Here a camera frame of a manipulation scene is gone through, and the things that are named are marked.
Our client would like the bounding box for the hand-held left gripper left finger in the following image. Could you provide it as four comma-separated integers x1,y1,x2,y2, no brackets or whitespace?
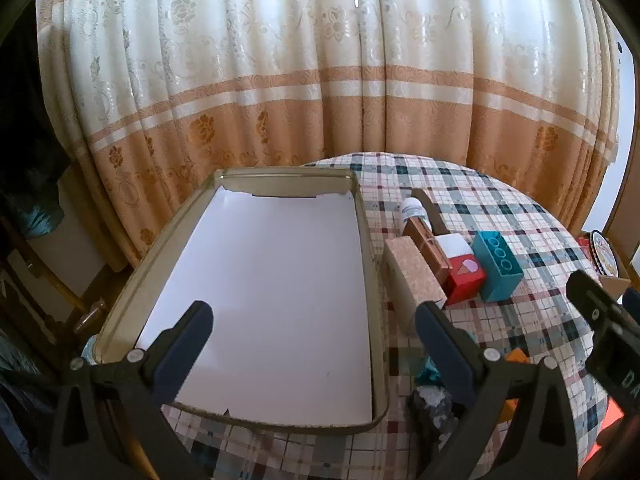
47,300,216,480

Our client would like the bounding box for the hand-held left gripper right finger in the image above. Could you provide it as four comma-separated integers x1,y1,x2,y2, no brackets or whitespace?
415,301,582,480

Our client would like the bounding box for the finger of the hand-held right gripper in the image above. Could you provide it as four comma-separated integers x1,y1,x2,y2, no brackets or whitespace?
566,270,640,341

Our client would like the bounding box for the red building block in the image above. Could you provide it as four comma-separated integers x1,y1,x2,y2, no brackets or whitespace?
444,256,487,306

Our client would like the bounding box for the black speckled object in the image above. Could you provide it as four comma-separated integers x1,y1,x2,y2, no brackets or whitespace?
410,385,467,453

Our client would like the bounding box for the cork block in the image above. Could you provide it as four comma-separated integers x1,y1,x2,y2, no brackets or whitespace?
384,236,447,333

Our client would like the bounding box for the orange block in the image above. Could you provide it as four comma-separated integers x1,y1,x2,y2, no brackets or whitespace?
500,349,531,422

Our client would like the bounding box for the teal building block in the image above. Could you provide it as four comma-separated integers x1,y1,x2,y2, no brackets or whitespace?
471,230,524,303

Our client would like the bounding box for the brown wooden block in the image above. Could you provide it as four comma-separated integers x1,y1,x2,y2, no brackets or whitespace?
404,217,453,281

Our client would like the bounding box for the small white box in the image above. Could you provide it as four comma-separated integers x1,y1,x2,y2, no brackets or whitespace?
436,233,473,261

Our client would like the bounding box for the white bottle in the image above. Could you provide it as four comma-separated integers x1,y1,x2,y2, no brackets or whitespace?
401,198,430,236

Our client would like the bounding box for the beige metal tray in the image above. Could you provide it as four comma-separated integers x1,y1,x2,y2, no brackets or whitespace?
94,168,390,433

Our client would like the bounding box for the decorated plate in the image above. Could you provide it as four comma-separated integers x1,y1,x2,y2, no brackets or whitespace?
590,230,619,278

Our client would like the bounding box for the wooden chair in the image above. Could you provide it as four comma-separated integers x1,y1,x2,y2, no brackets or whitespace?
0,220,108,346

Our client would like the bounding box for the dark brown bar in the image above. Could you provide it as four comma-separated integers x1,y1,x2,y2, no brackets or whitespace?
411,188,451,236

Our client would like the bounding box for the plaid tablecloth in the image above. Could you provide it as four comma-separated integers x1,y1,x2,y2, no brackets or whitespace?
165,151,613,480

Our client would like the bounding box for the teal cloth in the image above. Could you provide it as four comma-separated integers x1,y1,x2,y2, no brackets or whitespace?
22,207,65,240

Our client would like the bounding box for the dark cloth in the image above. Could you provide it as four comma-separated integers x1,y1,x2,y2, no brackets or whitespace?
0,30,68,241

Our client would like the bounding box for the cream and orange curtain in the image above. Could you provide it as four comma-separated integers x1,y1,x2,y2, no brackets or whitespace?
35,0,621,271

